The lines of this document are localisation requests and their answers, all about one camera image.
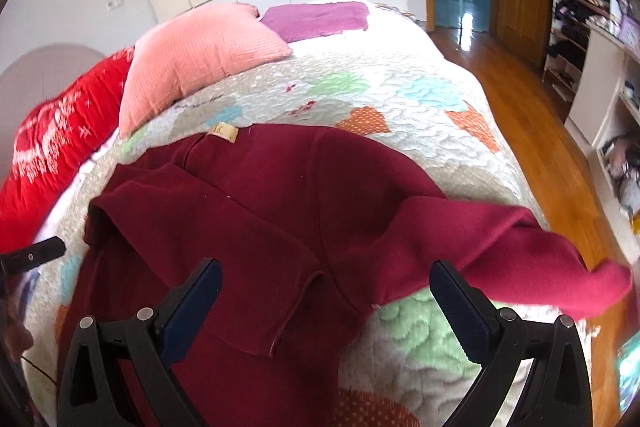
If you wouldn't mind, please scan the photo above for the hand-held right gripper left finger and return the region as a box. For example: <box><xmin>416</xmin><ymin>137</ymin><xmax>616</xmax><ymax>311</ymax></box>
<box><xmin>56</xmin><ymin>257</ymin><xmax>223</xmax><ymax>427</ymax></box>

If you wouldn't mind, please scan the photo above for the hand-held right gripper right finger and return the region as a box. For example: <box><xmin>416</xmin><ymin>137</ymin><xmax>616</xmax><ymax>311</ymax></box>
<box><xmin>430</xmin><ymin>259</ymin><xmax>594</xmax><ymax>427</ymax></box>

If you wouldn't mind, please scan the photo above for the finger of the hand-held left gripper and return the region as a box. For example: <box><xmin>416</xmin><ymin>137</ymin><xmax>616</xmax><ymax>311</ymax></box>
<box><xmin>0</xmin><ymin>236</ymin><xmax>67</xmax><ymax>279</ymax></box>

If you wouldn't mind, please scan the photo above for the maroon sweater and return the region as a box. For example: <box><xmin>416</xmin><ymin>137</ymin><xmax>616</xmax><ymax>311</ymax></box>
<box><xmin>57</xmin><ymin>123</ymin><xmax>634</xmax><ymax>427</ymax></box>

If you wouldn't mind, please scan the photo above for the open shelf with clothes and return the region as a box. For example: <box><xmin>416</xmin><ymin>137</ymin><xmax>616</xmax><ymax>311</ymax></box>
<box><xmin>541</xmin><ymin>0</ymin><xmax>632</xmax><ymax>108</ymax></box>

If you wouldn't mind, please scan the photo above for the red embroidered pillow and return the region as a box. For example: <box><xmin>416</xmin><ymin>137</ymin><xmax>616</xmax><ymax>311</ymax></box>
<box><xmin>0</xmin><ymin>46</ymin><xmax>136</xmax><ymax>254</ymax></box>

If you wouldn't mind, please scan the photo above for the patchwork quilted bedspread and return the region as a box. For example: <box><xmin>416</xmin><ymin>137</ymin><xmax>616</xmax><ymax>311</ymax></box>
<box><xmin>22</xmin><ymin>0</ymin><xmax>596</xmax><ymax>427</ymax></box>

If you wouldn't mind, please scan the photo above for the white shelf unit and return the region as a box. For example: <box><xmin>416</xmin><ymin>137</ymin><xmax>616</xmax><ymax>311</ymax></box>
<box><xmin>564</xmin><ymin>19</ymin><xmax>640</xmax><ymax>253</ymax></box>

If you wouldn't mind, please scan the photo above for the pink knitted pillow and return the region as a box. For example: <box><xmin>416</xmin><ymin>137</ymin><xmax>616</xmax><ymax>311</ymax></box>
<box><xmin>118</xmin><ymin>3</ymin><xmax>294</xmax><ymax>140</ymax></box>

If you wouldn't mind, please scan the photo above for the purple folded cloth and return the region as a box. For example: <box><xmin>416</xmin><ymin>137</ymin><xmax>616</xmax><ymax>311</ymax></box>
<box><xmin>259</xmin><ymin>1</ymin><xmax>371</xmax><ymax>44</ymax></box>

